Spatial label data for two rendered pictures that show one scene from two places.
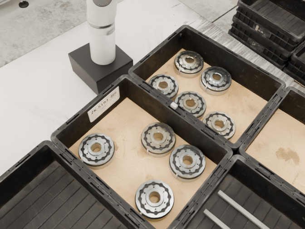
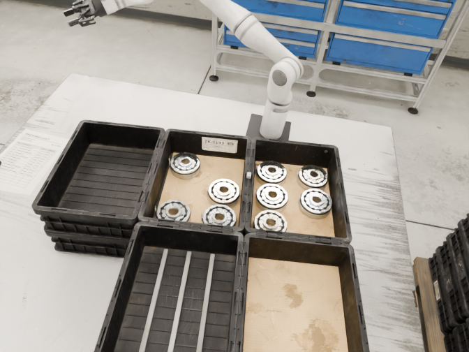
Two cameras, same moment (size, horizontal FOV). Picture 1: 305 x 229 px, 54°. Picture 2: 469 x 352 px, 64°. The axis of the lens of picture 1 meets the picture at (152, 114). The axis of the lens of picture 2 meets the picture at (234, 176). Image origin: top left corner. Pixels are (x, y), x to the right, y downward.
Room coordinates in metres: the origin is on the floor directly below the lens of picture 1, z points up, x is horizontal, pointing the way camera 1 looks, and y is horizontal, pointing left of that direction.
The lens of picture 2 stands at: (-0.05, -0.67, 1.79)
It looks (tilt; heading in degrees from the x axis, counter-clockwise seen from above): 47 degrees down; 53
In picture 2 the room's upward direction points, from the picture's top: 5 degrees clockwise
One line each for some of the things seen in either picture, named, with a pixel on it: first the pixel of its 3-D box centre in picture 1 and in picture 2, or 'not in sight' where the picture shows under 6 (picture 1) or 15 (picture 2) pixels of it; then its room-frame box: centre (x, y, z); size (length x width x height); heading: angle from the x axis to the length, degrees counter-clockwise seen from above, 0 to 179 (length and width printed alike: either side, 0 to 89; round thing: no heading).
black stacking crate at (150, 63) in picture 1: (203, 90); (292, 196); (0.58, -0.16, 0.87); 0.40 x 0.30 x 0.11; 52
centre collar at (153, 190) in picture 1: (154, 197); (173, 211); (0.23, -0.02, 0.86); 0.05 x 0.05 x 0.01
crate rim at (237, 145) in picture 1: (206, 80); (296, 186); (0.58, -0.16, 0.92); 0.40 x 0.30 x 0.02; 52
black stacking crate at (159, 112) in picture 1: (141, 154); (200, 186); (0.35, 0.03, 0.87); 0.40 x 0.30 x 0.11; 52
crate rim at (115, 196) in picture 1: (141, 146); (200, 176); (0.35, 0.03, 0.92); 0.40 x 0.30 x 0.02; 52
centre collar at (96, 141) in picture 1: (95, 147); (185, 161); (0.36, 0.15, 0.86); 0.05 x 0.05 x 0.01
